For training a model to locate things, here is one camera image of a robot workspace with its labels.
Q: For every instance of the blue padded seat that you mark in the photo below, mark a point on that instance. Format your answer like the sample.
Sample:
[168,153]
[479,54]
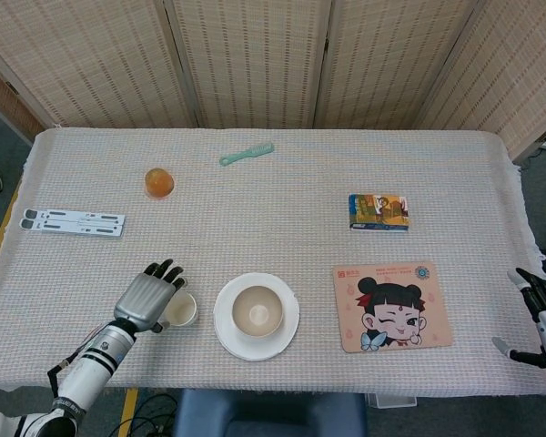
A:
[273,414]

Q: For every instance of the white folding laptop stand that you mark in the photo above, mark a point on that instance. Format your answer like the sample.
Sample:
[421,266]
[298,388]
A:
[73,223]

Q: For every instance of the beige woven tablecloth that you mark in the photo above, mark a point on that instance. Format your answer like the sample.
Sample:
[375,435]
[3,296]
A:
[277,218]

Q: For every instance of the clear plastic box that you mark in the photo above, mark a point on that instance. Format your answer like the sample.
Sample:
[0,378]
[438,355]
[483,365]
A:
[391,400]

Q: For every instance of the white paper plate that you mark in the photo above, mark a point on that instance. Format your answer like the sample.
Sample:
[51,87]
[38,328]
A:
[227,337]

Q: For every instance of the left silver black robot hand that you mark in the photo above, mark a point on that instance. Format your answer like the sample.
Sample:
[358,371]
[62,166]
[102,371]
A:
[143,298]

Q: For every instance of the woven bamboo screen panel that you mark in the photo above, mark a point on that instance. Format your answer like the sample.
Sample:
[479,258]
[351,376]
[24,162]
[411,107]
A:
[95,59]
[391,59]
[518,68]
[250,59]

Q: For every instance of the orange fruit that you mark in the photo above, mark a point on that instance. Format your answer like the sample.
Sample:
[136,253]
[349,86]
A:
[159,183]

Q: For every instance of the cartoon girl mouse pad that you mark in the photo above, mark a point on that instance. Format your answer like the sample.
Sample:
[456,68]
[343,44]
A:
[391,309]

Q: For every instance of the brown edge screen panel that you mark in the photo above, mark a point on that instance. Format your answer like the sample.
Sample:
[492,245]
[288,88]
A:
[4,100]

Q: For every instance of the white paper cup blue print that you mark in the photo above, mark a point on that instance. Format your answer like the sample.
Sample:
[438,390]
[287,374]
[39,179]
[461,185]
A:
[184,311]

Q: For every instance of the mint green comb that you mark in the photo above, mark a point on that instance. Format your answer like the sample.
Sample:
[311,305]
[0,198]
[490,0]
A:
[245,154]

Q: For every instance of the beige bowl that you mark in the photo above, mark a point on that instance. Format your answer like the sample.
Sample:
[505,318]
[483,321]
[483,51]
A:
[257,314]

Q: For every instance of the blue yellow cartoon box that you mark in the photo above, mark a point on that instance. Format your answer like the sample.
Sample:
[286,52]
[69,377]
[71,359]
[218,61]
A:
[377,213]

